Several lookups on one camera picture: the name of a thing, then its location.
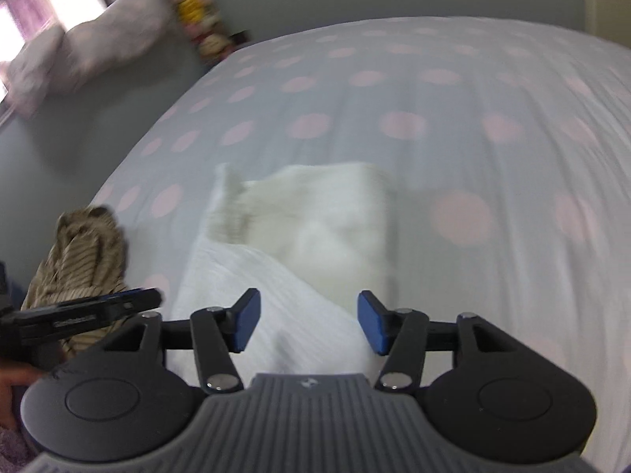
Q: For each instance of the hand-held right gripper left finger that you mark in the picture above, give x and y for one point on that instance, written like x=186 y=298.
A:
x=246 y=320

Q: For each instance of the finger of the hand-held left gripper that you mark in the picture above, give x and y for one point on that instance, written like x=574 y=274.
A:
x=74 y=320

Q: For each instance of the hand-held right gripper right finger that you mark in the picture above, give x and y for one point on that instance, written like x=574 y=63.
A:
x=372 y=322

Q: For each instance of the brown striped garment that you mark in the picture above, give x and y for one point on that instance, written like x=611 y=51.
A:
x=84 y=251

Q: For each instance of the white crinkled shirt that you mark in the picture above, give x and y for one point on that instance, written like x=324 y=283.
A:
x=320 y=226

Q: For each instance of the person's left hand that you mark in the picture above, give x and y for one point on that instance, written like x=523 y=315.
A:
x=12 y=389

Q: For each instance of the purple fuzzy cloth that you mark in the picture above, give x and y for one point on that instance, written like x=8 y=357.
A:
x=15 y=451

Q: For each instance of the bed with pink-dotted sheet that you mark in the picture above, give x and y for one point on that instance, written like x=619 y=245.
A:
x=443 y=108

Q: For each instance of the clear tube of plush toys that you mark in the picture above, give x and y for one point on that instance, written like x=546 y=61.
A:
x=190 y=7

